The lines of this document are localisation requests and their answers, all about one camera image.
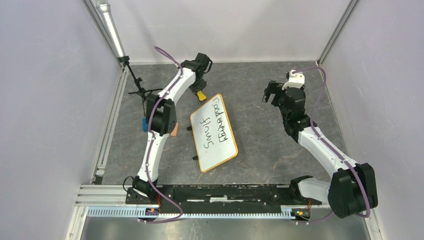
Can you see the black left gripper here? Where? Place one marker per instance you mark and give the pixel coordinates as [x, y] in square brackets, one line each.
[194, 89]

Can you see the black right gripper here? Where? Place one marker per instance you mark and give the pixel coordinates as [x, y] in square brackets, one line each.
[274, 88]

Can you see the yellow whiteboard eraser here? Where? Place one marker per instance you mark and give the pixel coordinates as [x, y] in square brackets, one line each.
[201, 96]

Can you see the yellow framed whiteboard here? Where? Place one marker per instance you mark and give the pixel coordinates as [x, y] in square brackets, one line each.
[213, 135]

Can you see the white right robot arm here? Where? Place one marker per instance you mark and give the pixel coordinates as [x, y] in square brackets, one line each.
[352, 189]

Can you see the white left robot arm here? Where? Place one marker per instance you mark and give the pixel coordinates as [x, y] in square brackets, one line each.
[161, 119]

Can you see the black microphone tripod stand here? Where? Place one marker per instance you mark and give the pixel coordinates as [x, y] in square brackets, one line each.
[142, 92]

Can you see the orange wooden block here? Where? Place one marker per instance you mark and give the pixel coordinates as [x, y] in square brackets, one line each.
[174, 132]

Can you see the blue and red block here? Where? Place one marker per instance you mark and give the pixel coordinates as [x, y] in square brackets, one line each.
[144, 125]

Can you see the silver microphone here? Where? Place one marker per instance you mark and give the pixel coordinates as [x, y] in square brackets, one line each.
[104, 9]

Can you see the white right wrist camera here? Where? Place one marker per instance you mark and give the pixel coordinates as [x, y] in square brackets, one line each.
[295, 79]

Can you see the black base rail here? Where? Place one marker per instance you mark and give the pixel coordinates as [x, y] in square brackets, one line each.
[222, 198]

